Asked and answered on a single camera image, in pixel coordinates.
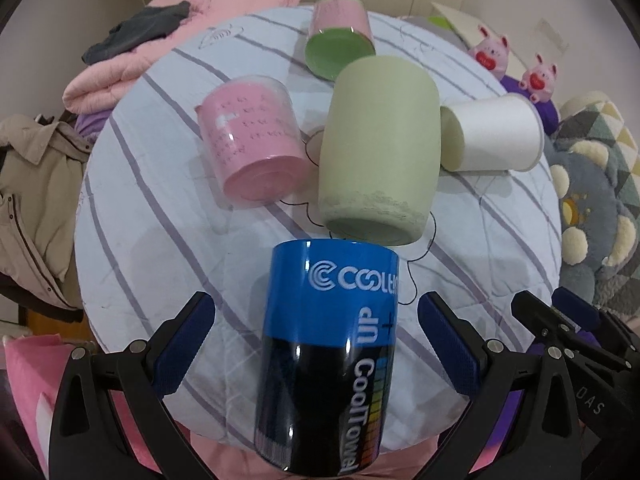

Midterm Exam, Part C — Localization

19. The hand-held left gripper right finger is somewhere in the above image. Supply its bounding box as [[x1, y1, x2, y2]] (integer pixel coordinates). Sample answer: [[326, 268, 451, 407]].
[[417, 290, 584, 480]]

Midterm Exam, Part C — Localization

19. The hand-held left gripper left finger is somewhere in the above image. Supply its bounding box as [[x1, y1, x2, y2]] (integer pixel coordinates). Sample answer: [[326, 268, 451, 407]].
[[50, 290, 216, 480]]

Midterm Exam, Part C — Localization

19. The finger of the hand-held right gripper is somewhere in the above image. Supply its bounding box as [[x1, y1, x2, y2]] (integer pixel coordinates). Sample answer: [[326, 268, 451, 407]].
[[510, 290, 629, 372], [552, 287, 640, 362]]

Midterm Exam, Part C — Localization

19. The blue and black cup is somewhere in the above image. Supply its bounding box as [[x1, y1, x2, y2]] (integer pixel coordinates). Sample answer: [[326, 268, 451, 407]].
[[254, 239, 401, 477]]

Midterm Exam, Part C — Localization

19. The white cup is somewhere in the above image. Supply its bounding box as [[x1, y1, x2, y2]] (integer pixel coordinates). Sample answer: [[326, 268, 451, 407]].
[[439, 93, 546, 174]]

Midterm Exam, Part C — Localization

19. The pale green cup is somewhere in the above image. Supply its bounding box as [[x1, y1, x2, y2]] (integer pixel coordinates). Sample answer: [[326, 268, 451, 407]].
[[317, 55, 441, 247]]

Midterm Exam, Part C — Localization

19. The pink clear cup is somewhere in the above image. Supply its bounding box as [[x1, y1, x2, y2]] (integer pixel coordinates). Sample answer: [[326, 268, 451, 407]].
[[194, 74, 309, 209]]

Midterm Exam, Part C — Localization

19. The pink cup with green inside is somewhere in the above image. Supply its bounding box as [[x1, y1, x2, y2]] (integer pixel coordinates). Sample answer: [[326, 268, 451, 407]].
[[304, 0, 376, 81]]

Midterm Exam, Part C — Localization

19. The grey plush cushion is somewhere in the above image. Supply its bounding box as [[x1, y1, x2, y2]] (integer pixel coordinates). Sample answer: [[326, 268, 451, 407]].
[[542, 135, 640, 317]]

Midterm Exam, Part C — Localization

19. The pink cloth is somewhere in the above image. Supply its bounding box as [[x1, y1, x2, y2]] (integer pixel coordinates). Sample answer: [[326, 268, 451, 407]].
[[0, 334, 166, 480]]

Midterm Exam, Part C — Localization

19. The triangle-patterned pillow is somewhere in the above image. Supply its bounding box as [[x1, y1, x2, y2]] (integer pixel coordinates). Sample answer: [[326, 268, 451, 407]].
[[554, 90, 640, 202]]

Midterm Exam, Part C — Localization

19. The purple cloth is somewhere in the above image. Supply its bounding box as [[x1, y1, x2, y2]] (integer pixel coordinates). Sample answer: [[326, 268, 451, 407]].
[[499, 75, 562, 137]]

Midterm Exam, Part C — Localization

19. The beige jacket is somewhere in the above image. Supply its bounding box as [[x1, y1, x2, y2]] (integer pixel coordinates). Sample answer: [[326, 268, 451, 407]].
[[0, 114, 94, 312]]

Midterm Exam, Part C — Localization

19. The pink pig plush toy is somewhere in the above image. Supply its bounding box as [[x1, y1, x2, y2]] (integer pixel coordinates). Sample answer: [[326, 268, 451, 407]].
[[518, 53, 559, 104], [467, 24, 512, 79]]

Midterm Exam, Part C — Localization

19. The pink blanket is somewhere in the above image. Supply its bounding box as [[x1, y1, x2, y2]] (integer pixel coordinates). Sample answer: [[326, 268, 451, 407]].
[[62, 0, 306, 117]]

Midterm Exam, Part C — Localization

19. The dark grey cloth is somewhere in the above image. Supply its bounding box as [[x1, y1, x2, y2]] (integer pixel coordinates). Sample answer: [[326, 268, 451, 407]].
[[81, 0, 192, 65]]

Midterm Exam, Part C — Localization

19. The white wall socket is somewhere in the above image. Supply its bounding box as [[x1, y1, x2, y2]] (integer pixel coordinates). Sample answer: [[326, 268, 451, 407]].
[[536, 17, 571, 54]]

